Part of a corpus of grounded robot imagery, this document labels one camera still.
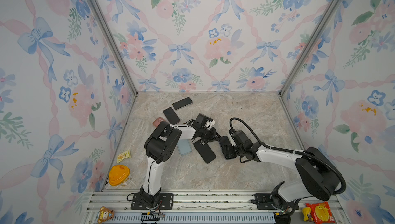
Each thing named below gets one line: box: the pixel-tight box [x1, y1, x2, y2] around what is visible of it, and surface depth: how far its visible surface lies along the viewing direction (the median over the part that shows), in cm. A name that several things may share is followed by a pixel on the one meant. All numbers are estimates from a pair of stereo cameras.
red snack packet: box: [305, 201, 336, 224], surface depth 72 cm
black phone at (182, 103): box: [171, 96, 193, 110], surface depth 116 cm
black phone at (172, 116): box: [163, 106, 181, 125], surface depth 109 cm
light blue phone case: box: [176, 138, 192, 155], surface depth 94 cm
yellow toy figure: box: [302, 206, 312, 222], surface depth 71 cm
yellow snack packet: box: [116, 149, 132, 164], surface depth 89 cm
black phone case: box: [191, 138, 217, 164], surface depth 92 cm
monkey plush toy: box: [97, 206, 115, 224], surface depth 70 cm
